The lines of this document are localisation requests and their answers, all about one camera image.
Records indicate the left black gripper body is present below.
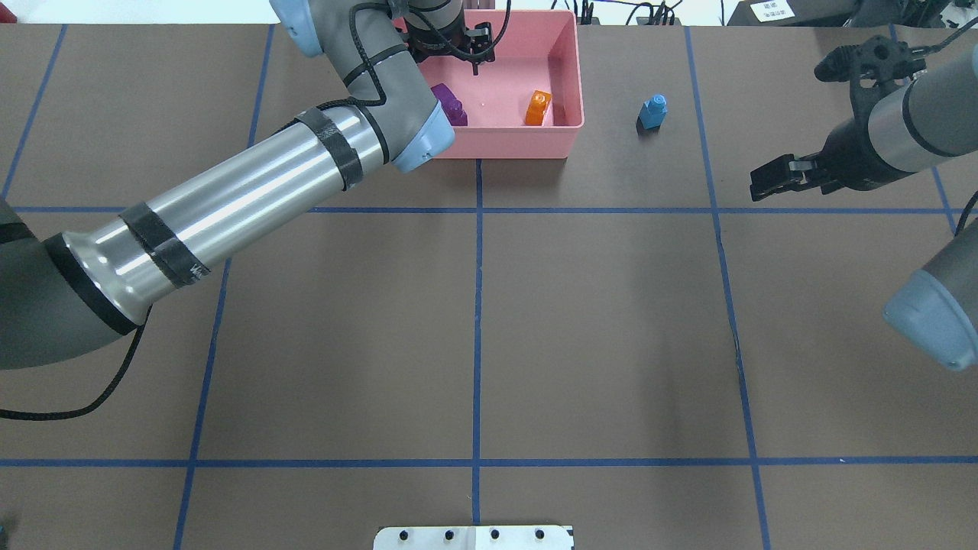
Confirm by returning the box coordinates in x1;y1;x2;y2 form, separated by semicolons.
404;8;468;63

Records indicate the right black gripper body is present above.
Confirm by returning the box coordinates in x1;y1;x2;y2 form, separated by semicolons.
814;119;887;196

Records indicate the purple block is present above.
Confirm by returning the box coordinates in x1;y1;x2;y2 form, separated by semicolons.
431;82;469;128

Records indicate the orange block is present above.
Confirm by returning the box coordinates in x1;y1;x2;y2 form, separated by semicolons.
523;89;552;128

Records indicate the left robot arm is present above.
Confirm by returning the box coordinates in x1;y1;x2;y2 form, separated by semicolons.
1;1;507;369

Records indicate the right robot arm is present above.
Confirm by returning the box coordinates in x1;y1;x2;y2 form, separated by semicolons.
749;36;977;371

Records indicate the pink plastic box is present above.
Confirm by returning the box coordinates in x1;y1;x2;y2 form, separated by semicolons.
419;9;585;160

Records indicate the small blue block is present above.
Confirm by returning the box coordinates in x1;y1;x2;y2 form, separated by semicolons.
638;94;669;132

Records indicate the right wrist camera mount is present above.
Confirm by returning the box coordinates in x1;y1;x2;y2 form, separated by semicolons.
814;35;935;118

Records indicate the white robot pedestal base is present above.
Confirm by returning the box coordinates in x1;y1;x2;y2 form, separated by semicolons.
371;525;575;549

